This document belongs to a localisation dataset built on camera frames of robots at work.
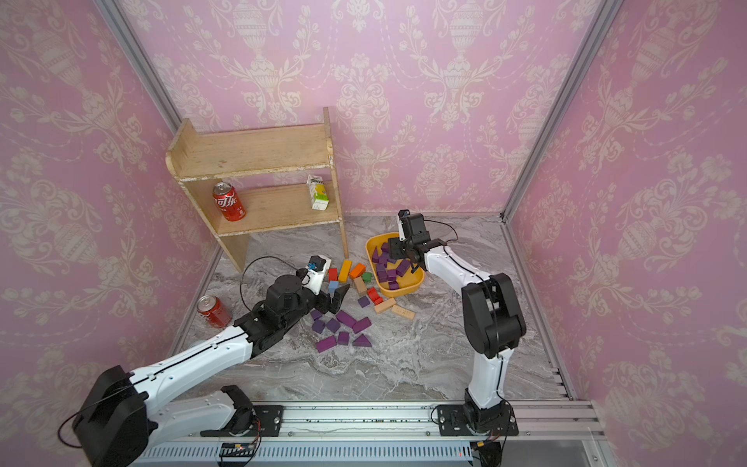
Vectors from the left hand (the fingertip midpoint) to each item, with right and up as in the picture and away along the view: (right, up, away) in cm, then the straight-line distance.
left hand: (336, 280), depth 80 cm
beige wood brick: (+5, -4, +16) cm, 18 cm away
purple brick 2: (-4, -20, +8) cm, 22 cm away
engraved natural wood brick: (+19, -12, +13) cm, 26 cm away
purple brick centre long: (+1, -14, +11) cm, 18 cm away
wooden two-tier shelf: (-35, +35, +33) cm, 59 cm away
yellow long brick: (0, 0, +22) cm, 22 cm away
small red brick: (+9, -7, +17) cm, 21 cm away
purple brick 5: (+6, -16, +11) cm, 20 cm away
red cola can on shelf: (-32, +22, +4) cm, 39 cm away
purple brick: (+20, +2, +23) cm, 31 cm away
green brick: (+7, -2, +22) cm, 24 cm away
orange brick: (+4, 0, +23) cm, 23 cm away
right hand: (+18, +10, +16) cm, 26 cm away
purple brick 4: (-7, -16, +10) cm, 20 cm away
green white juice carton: (-8, +26, +12) cm, 29 cm away
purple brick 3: (+16, -4, +18) cm, 25 cm away
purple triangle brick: (+7, -19, +6) cm, 21 cm away
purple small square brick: (+1, -19, +8) cm, 20 cm away
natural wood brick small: (+14, -10, +15) cm, 23 cm away
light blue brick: (0, -1, -8) cm, 8 cm away
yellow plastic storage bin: (+21, -4, +20) cm, 29 cm away
